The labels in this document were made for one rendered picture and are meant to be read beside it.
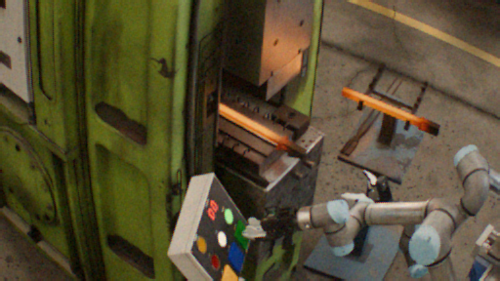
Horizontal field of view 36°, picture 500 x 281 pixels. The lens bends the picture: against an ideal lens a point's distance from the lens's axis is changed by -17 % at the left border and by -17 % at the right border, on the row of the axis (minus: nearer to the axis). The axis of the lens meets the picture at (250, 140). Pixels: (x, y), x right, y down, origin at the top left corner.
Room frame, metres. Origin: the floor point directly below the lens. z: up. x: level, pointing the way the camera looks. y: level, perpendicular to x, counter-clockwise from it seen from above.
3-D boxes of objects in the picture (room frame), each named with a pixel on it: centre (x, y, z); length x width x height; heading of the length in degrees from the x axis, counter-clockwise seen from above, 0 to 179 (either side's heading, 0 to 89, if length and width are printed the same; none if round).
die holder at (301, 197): (2.44, 0.06, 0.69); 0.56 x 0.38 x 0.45; 57
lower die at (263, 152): (2.39, 0.08, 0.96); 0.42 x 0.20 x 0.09; 57
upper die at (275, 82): (2.39, 0.08, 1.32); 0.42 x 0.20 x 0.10; 57
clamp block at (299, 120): (2.46, -0.14, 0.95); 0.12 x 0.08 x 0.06; 57
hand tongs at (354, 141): (2.76, -0.52, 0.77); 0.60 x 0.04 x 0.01; 151
